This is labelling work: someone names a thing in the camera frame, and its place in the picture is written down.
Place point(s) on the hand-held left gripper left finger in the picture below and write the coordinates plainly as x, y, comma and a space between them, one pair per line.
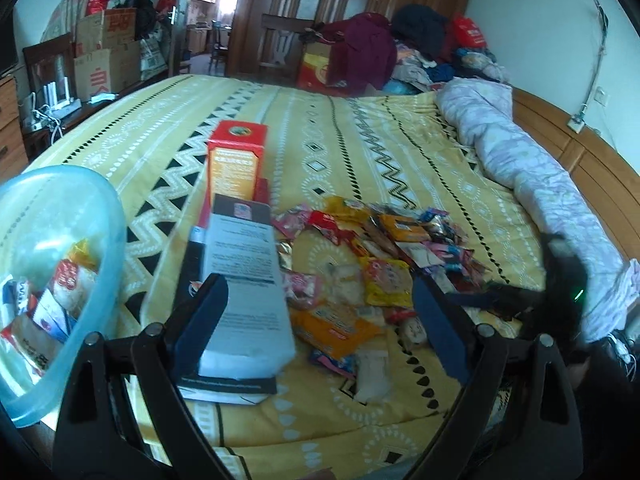
200, 320

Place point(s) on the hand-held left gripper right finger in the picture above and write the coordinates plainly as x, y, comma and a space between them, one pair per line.
440, 330

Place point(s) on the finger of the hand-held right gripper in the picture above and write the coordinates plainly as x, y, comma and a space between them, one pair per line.
480, 296

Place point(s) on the large pile of snack packets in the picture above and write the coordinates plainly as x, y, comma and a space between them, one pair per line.
380, 260

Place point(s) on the blue translucent plastic bowl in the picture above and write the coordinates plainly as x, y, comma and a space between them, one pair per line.
107, 220

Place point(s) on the small heap of snack packets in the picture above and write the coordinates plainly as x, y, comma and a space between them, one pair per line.
60, 300

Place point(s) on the white printed carton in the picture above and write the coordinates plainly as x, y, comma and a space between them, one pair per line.
245, 280

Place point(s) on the lilac floral quilt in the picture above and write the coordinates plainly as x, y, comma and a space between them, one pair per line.
525, 170

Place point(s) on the black flat box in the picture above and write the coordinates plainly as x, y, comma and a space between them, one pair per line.
242, 207

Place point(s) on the red and orange carton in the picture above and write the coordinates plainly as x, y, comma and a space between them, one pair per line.
237, 160

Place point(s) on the pile of mixed clothes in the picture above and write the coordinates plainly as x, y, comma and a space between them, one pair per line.
440, 67

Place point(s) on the dark wooden side table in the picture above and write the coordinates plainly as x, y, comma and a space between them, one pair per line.
85, 110

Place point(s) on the red plastic bag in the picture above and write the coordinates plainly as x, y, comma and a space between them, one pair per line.
467, 32

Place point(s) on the large red-printed cardboard box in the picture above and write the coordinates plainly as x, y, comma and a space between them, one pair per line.
107, 70

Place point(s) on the white router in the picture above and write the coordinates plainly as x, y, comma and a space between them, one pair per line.
60, 92

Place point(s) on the white printed woven sack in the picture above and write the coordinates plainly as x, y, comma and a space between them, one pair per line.
152, 55

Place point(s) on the wooden chest of drawers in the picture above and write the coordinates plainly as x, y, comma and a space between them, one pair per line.
10, 125

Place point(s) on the dark blue garment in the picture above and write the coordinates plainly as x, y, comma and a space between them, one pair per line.
420, 27

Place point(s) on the dining chair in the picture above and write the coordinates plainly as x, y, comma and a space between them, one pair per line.
217, 45

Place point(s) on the maroon garment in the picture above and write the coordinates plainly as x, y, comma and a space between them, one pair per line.
365, 45

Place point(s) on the red and gold gift box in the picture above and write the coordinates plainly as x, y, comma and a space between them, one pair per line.
320, 67

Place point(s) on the carved wooden chair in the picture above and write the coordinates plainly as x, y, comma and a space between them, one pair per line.
277, 45

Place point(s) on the dark slatted wooden chair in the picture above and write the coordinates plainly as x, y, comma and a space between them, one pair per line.
50, 60

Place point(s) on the wooden room door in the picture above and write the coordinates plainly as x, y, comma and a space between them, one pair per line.
175, 20

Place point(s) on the small red-printed cardboard box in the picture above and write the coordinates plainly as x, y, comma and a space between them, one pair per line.
107, 27

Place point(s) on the black bag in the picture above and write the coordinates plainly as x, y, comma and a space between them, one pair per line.
145, 15

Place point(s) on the red gift bag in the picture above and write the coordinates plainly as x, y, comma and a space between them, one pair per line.
97, 4

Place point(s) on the round cloth-covered tabletop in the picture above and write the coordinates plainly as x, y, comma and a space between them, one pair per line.
60, 15

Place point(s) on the black flat television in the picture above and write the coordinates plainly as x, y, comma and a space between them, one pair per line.
6, 40

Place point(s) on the wooden bed frame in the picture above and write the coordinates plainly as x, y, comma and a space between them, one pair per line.
575, 135

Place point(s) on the white wall socket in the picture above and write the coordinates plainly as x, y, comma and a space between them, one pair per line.
576, 122
597, 94

